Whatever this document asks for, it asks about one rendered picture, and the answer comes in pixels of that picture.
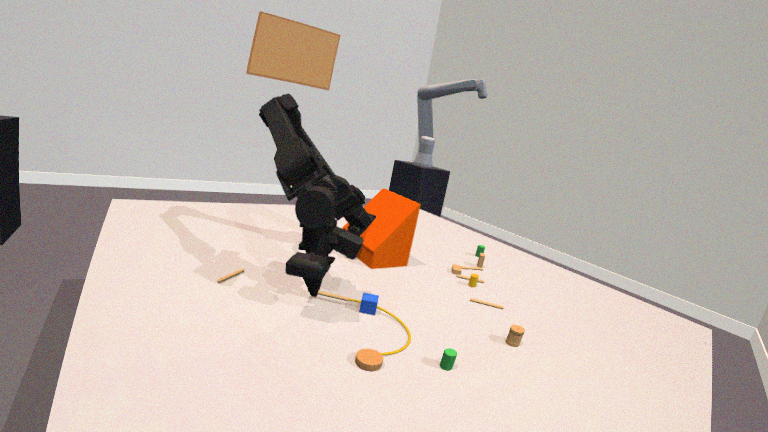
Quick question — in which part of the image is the blue block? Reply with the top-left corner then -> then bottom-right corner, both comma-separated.
359,292 -> 379,316

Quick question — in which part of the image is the round wooden button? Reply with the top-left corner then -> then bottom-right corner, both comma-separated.
355,349 -> 383,371

